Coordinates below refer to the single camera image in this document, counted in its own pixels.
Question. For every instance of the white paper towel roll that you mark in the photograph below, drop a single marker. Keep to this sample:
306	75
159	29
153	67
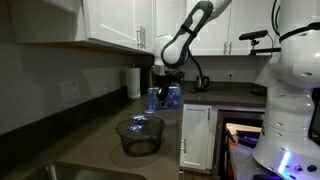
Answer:
133	82

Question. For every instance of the white upper wall cabinets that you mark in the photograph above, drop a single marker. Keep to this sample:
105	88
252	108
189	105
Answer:
129	22

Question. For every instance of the blue cereal box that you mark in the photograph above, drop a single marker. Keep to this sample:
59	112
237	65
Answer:
171	102

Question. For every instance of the black wire mesh basket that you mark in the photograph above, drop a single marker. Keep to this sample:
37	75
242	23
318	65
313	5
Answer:
144	143

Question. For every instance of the blue snack packet right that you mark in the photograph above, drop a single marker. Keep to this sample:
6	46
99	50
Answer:
135	128

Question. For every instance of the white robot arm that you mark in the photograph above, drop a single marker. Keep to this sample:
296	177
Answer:
290	75

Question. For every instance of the stainless steel sink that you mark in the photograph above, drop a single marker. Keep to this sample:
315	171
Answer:
67	171

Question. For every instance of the blue snack packet left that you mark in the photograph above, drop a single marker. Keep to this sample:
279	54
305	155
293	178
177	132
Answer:
139	119

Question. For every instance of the white wall outlet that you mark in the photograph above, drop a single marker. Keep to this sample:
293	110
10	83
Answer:
69	90

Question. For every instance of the black camera on stand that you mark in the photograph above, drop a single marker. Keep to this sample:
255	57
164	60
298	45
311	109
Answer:
253	37

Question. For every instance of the blue snack packet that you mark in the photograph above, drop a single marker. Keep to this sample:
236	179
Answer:
135	128
139	119

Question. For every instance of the white corner cabinet door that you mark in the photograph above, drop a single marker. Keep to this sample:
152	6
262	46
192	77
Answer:
194	137

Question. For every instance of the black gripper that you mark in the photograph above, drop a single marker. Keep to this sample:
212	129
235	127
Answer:
163	78

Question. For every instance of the black electric kettle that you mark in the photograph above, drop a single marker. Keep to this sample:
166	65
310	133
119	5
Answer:
201	83

